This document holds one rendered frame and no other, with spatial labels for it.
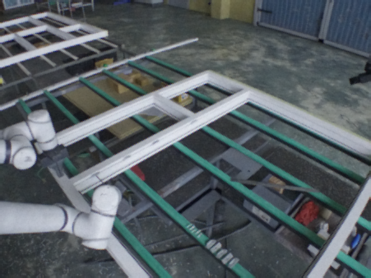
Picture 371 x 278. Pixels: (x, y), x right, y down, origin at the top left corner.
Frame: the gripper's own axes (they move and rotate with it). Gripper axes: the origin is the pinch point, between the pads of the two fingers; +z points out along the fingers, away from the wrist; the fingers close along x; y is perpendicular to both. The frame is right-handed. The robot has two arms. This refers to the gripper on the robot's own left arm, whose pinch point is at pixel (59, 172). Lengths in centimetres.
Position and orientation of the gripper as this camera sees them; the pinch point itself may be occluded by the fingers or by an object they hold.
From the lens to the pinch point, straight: 140.7
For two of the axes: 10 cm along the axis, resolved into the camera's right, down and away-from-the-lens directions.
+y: -6.8, -4.4, 5.8
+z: 0.0, 8.0, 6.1
